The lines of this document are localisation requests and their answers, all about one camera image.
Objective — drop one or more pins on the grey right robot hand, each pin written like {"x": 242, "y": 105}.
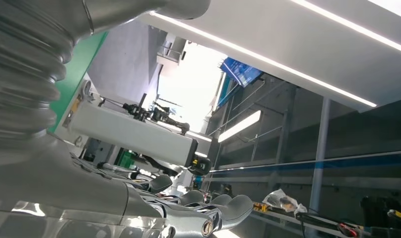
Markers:
{"x": 72, "y": 203}

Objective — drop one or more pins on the grey rectangular machine housing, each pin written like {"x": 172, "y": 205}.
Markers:
{"x": 131, "y": 134}

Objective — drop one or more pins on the black round connector yellow label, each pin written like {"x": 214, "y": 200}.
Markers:
{"x": 200, "y": 166}

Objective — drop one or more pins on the ribbed grey right arm sleeve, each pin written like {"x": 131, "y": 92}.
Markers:
{"x": 23, "y": 72}

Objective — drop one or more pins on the rectangular white light panel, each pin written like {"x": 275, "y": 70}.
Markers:
{"x": 240, "y": 126}

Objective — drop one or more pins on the crumpled clear plastic bag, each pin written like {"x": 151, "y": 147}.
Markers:
{"x": 282, "y": 200}

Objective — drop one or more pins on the blue display screen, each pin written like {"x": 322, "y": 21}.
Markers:
{"x": 240, "y": 72}

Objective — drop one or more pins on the long ceiling light strip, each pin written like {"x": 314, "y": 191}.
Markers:
{"x": 355, "y": 26}
{"x": 263, "y": 59}

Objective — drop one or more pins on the grey vertical support pillar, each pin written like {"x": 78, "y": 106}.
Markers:
{"x": 320, "y": 154}

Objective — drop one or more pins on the black device with yellow tag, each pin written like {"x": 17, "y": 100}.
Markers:
{"x": 381, "y": 210}

